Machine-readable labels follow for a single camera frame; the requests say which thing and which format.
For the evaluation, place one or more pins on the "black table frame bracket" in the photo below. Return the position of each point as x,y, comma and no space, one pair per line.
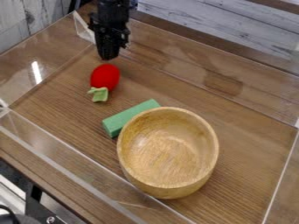
37,210

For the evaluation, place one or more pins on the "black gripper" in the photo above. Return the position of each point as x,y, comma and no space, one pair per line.
109,21

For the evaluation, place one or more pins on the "red plush strawberry toy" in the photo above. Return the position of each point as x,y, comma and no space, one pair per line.
103,81

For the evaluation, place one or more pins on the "green foam block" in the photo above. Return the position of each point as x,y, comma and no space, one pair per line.
114,123

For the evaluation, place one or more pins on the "clear acrylic enclosure wall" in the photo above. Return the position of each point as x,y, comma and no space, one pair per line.
54,141

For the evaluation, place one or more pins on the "clear acrylic corner bracket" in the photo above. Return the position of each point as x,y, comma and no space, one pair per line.
83,30

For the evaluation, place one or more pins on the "wooden bowl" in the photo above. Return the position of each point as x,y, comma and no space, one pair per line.
167,150

